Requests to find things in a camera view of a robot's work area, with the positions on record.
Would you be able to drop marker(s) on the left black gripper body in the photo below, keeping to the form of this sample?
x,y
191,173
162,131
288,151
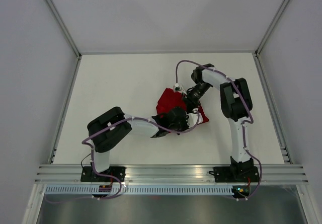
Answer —
x,y
181,126

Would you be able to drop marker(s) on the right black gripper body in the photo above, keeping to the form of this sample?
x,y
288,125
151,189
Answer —
x,y
196,93

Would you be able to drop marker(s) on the red cloth napkin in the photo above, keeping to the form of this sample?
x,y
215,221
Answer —
x,y
170,100

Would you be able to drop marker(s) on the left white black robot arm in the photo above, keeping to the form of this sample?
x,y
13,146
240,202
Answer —
x,y
107,130

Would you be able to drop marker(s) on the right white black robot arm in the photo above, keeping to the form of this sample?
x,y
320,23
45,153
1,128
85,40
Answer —
x,y
236,105

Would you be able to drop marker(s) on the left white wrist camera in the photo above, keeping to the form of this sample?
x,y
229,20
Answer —
x,y
194,119

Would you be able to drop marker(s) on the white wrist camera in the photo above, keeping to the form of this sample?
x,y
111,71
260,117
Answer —
x,y
178,88
194,119

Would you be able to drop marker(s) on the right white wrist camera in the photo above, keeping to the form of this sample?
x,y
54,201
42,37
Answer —
x,y
178,88

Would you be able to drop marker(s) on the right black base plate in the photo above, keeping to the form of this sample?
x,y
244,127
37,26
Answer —
x,y
230,175

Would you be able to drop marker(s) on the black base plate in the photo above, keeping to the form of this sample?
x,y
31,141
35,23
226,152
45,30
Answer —
x,y
230,175
88,175

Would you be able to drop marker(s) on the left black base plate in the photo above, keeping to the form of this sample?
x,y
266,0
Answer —
x,y
88,175

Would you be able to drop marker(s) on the aluminium front rail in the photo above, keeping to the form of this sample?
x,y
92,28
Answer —
x,y
279,174

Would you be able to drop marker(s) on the white slotted cable duct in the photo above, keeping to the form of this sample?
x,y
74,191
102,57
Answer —
x,y
141,189

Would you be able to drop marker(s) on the right aluminium frame post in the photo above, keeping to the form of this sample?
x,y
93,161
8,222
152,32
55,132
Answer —
x,y
277,17

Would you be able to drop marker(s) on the aluminium frame post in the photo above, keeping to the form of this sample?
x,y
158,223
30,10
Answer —
x,y
59,20
277,17

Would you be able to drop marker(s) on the left aluminium frame post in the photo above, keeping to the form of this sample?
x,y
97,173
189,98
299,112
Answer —
x,y
59,20

